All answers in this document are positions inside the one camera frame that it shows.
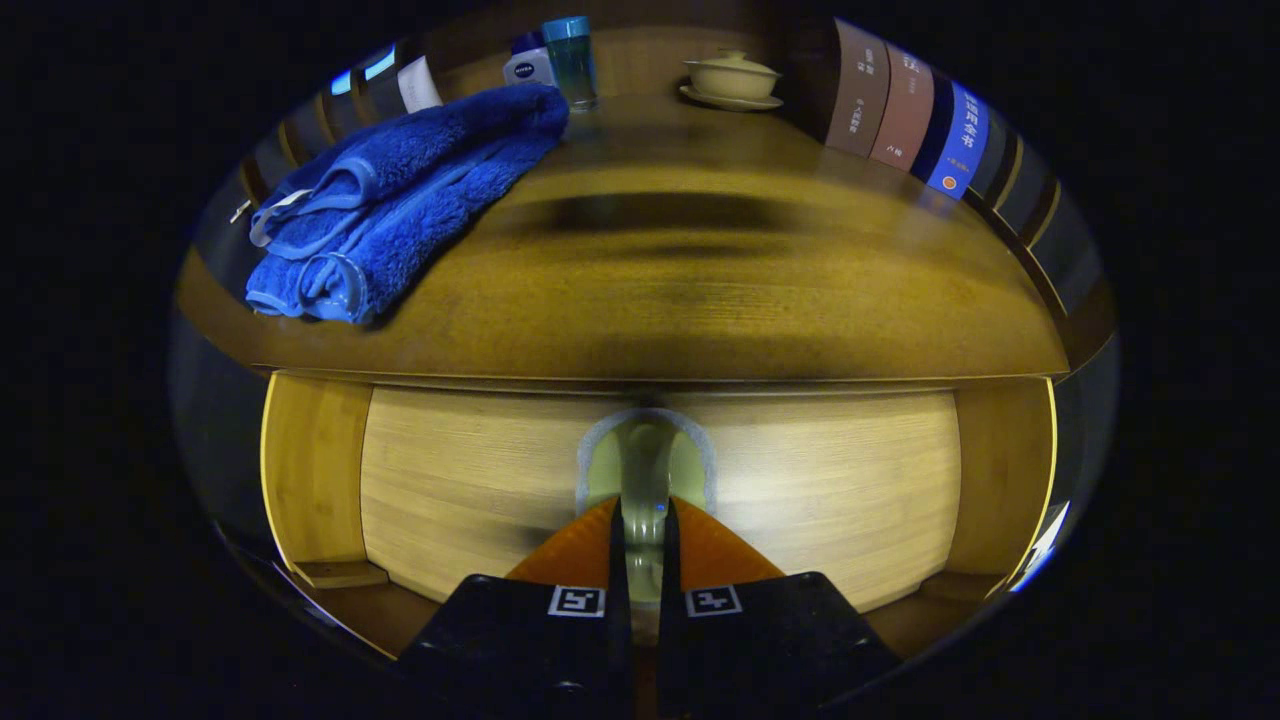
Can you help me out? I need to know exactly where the wooden countertop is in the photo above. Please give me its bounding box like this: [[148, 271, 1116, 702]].
[[175, 90, 1116, 386]]

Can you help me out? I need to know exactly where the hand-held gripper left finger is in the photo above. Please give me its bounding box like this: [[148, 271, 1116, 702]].
[[395, 495, 634, 716]]

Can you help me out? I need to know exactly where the white lotion bottle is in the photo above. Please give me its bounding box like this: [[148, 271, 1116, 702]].
[[502, 32, 557, 87]]

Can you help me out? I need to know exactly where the folded blue towel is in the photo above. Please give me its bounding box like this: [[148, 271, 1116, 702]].
[[245, 83, 571, 326]]

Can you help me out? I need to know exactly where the beige lidded teacup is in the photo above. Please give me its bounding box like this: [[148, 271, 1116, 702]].
[[679, 50, 784, 112]]

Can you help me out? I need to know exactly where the blue book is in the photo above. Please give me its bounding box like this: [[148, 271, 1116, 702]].
[[912, 80, 991, 201]]

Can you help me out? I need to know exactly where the dark brown book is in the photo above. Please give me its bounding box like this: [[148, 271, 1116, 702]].
[[825, 18, 891, 159]]

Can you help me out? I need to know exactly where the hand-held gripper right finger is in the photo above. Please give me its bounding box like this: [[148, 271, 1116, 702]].
[[657, 495, 906, 716]]

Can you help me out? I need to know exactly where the reddish brown book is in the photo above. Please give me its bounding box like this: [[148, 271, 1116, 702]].
[[870, 45, 935, 173]]

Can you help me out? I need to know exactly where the wooden cabinet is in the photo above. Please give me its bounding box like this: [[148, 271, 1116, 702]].
[[190, 5, 1116, 386]]

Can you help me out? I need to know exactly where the wooden drawer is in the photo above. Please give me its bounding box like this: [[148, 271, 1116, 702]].
[[258, 370, 1061, 661]]

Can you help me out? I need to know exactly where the teal bottle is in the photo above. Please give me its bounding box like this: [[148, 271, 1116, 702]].
[[542, 15, 600, 111]]

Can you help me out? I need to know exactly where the white tube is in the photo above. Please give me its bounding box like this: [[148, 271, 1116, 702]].
[[397, 55, 444, 114]]

